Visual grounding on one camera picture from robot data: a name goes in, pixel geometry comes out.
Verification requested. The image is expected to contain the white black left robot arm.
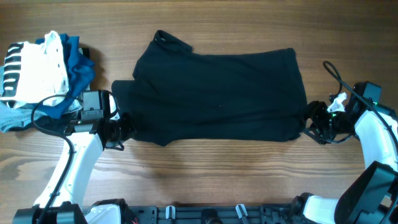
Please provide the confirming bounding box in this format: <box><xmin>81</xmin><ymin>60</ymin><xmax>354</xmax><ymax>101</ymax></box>
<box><xmin>12</xmin><ymin>113</ymin><xmax>139</xmax><ymax>223</ymax></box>

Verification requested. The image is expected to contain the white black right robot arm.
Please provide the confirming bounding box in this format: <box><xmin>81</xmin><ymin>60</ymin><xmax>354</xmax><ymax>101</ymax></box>
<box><xmin>288</xmin><ymin>105</ymin><xmax>397</xmax><ymax>223</ymax></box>

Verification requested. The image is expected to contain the dark garment under pile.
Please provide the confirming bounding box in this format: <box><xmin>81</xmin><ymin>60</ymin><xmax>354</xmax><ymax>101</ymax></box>
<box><xmin>10</xmin><ymin>113</ymin><xmax>78</xmax><ymax>134</ymax></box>

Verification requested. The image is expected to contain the black mounting rail base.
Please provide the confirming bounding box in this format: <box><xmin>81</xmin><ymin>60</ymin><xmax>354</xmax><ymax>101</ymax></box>
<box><xmin>129</xmin><ymin>203</ymin><xmax>311</xmax><ymax>224</ymax></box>

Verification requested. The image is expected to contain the white black striped garment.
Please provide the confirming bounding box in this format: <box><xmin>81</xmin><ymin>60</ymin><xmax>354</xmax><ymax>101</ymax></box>
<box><xmin>1</xmin><ymin>31</ymin><xmax>69</xmax><ymax>108</ymax></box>

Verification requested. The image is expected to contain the grey garment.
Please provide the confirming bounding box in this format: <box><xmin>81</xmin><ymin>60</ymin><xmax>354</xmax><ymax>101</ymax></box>
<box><xmin>1</xmin><ymin>102</ymin><xmax>35</xmax><ymax>133</ymax></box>

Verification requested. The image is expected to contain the black t-shirt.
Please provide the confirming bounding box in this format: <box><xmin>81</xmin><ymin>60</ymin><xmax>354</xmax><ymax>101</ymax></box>
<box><xmin>111</xmin><ymin>30</ymin><xmax>307</xmax><ymax>146</ymax></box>

